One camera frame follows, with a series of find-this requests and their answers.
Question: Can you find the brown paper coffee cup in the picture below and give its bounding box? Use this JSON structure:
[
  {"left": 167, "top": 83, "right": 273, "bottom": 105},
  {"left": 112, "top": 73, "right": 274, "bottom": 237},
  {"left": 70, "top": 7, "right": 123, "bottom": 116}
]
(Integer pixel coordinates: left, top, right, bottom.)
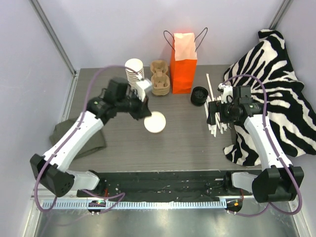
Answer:
[{"left": 144, "top": 111, "right": 166, "bottom": 133}]

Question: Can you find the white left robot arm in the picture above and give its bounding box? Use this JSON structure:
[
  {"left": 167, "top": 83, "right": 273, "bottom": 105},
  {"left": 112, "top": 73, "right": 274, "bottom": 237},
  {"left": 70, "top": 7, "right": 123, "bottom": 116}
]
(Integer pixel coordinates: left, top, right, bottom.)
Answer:
[{"left": 30, "top": 78, "right": 152, "bottom": 197}]

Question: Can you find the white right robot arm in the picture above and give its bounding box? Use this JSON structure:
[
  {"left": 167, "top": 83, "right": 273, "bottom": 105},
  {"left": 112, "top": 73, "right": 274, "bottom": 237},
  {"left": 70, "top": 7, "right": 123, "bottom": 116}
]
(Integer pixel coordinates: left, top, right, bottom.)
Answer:
[{"left": 207, "top": 83, "right": 304, "bottom": 203}]

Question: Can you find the stack of black lids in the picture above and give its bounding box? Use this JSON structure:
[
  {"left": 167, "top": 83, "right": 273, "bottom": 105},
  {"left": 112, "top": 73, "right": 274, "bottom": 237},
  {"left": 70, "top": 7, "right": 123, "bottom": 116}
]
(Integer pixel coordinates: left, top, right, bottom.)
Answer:
[{"left": 191, "top": 86, "right": 208, "bottom": 106}]

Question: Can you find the pile of wrapped straws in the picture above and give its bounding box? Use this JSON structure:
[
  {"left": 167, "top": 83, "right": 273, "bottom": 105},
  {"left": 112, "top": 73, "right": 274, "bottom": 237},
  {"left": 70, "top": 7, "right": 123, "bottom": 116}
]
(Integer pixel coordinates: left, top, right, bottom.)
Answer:
[{"left": 204, "top": 74, "right": 231, "bottom": 138}]

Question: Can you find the cardboard cup carrier stack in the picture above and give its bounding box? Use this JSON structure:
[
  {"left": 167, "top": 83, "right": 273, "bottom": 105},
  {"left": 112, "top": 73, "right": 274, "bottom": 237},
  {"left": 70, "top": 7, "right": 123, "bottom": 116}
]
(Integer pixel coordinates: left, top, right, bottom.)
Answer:
[{"left": 150, "top": 60, "right": 170, "bottom": 96}]

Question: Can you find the stack of paper cups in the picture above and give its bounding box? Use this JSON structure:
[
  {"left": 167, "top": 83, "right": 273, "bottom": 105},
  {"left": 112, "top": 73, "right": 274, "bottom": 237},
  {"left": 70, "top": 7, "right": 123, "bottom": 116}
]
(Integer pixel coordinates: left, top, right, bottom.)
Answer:
[{"left": 125, "top": 58, "right": 144, "bottom": 89}]

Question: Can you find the zebra print blanket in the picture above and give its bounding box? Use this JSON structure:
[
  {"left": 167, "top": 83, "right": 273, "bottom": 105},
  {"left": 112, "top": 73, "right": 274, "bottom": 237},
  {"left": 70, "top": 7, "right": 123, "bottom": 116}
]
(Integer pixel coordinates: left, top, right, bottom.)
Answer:
[{"left": 223, "top": 29, "right": 316, "bottom": 157}]

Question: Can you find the olive green cloth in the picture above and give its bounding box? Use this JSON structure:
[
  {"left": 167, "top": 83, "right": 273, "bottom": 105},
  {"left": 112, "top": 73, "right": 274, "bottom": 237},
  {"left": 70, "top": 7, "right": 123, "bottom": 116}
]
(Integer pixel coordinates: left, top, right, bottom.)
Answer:
[{"left": 49, "top": 118, "right": 106, "bottom": 159}]

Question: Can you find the orange paper bag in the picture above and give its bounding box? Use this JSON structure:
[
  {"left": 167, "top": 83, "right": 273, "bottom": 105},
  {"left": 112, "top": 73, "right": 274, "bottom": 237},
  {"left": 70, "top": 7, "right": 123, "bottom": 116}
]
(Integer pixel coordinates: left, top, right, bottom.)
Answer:
[{"left": 163, "top": 27, "right": 208, "bottom": 94}]

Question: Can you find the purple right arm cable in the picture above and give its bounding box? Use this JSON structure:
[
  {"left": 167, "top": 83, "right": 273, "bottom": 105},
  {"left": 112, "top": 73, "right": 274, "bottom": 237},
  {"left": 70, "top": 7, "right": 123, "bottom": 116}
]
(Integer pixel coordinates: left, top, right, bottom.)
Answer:
[{"left": 222, "top": 74, "right": 303, "bottom": 218}]

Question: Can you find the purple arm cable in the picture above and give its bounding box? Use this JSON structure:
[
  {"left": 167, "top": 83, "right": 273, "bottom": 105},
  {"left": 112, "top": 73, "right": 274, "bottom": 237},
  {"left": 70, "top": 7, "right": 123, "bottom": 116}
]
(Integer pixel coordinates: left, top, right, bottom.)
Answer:
[
  {"left": 222, "top": 74, "right": 303, "bottom": 218},
  {"left": 34, "top": 65, "right": 139, "bottom": 227}
]

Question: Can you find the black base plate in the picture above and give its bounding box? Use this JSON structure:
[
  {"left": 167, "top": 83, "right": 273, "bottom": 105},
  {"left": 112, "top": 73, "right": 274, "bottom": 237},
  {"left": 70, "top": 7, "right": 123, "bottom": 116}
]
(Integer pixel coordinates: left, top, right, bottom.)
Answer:
[{"left": 76, "top": 170, "right": 264, "bottom": 202}]

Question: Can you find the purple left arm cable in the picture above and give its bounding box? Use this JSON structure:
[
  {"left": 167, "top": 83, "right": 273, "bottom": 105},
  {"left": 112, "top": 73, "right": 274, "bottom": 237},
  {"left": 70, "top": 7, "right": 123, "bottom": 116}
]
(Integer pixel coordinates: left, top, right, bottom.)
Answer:
[{"left": 34, "top": 65, "right": 139, "bottom": 227}]

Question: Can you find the white slotted cable duct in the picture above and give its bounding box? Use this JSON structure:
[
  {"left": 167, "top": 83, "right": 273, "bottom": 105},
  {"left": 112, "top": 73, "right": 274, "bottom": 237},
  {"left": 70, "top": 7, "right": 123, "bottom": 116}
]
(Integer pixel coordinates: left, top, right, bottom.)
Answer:
[{"left": 54, "top": 199, "right": 227, "bottom": 210}]

